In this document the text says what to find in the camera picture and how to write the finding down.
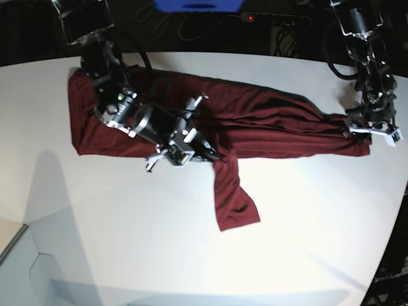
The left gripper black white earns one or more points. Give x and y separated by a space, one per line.
364 123

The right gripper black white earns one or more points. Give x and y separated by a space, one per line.
164 128

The dark red long-sleeve t-shirt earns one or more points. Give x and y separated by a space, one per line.
240 120

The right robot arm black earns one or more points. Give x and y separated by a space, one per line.
135 112

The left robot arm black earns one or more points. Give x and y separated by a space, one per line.
360 22

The blue box at table back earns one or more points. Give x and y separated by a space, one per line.
172 6

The black power strip red light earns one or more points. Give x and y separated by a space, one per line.
276 19

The black OpenArm labelled case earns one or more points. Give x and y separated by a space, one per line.
389 285

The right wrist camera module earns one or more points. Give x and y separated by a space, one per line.
179 156

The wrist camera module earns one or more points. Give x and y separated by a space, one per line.
393 136
179 156

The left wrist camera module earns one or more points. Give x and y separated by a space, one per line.
393 136

